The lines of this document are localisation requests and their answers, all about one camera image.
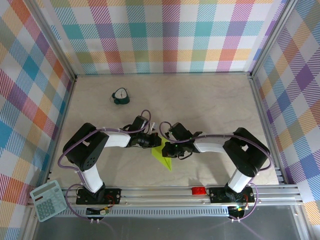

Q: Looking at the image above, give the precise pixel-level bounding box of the yellow-green paper sheet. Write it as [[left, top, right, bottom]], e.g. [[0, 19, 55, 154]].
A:
[[150, 136, 174, 172]]

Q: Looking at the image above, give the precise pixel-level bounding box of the teal alarm clock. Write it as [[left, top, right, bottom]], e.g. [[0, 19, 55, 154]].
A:
[[110, 86, 130, 106]]

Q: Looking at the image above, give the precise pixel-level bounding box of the light blue calculator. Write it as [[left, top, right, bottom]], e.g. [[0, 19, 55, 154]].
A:
[[29, 180, 68, 223]]

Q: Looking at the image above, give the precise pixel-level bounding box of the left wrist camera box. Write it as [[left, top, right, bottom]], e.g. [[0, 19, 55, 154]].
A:
[[122, 115, 158, 135]]

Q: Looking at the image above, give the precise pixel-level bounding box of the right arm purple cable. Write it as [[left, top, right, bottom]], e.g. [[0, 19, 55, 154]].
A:
[[158, 121, 273, 223]]

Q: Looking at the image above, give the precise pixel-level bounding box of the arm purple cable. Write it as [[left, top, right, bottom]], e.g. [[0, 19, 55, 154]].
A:
[[57, 109, 153, 222], [158, 121, 273, 223]]

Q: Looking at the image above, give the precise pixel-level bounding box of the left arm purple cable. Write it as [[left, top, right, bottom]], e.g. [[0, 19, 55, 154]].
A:
[[57, 109, 153, 222]]

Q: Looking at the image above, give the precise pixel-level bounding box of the wide aluminium mounting rail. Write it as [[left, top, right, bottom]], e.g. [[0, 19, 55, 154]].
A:
[[27, 184, 305, 208]]

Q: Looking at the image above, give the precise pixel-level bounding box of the grey slotted cable duct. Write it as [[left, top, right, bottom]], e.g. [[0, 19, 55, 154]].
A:
[[58, 208, 232, 216]]

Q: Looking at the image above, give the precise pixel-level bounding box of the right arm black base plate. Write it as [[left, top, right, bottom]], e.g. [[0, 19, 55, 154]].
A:
[[208, 186, 256, 204]]

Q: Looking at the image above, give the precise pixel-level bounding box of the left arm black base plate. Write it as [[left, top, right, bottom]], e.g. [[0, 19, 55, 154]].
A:
[[75, 187, 123, 205]]

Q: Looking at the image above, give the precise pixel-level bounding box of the thin aluminium rear rail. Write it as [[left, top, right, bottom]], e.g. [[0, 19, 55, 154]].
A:
[[74, 71, 252, 77]]

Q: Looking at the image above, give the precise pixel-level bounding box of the aluminium side rail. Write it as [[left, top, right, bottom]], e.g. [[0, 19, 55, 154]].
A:
[[21, 76, 77, 240], [248, 74, 287, 186]]

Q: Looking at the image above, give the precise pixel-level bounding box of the aluminium upright post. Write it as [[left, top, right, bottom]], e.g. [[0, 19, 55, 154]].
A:
[[248, 0, 297, 80], [29, 0, 77, 81]]

